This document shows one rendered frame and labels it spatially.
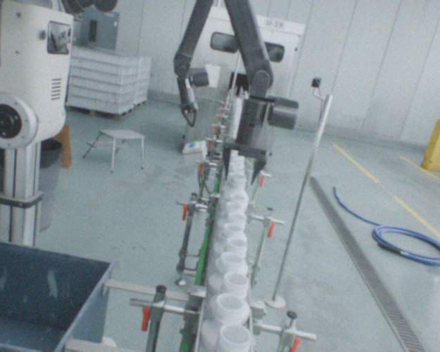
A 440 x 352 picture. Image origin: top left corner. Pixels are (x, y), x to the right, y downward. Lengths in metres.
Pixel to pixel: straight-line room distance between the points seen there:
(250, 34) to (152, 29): 10.60
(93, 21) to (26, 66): 10.73
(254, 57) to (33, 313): 0.82
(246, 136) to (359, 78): 10.79
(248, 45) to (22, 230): 0.90
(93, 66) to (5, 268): 6.71
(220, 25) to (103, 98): 2.94
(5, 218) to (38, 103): 0.39
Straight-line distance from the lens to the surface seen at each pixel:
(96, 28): 11.83
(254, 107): 0.89
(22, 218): 1.35
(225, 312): 0.52
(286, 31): 5.68
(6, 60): 1.19
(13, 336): 1.14
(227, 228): 0.75
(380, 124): 11.98
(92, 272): 1.02
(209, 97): 5.70
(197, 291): 0.62
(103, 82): 7.61
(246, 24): 0.89
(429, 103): 12.38
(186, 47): 1.49
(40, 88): 1.19
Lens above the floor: 1.46
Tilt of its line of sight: 16 degrees down
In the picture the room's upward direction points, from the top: 11 degrees clockwise
